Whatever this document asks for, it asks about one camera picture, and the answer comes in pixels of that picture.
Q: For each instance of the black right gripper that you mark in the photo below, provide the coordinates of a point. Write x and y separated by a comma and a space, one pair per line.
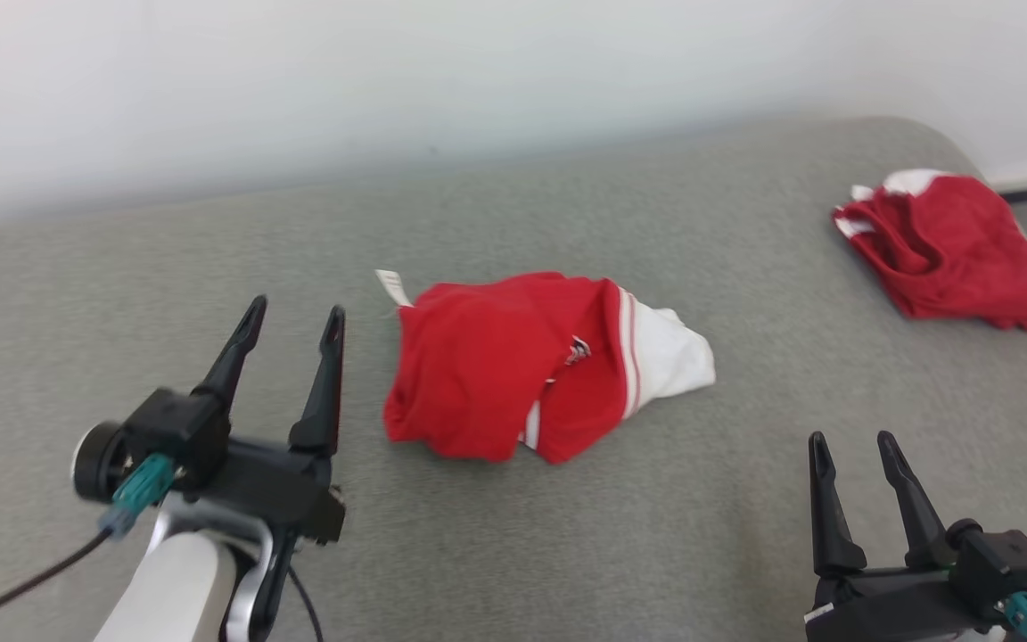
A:
888, 611

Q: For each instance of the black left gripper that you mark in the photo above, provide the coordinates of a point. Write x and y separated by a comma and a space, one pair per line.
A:
277, 495

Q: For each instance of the red basketball jersey white trim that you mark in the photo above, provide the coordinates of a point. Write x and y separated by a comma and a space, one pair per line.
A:
496, 357

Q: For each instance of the red shorts with white trim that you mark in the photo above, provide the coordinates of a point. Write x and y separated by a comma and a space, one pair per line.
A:
959, 250

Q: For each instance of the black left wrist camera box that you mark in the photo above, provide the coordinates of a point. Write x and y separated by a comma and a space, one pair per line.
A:
179, 423

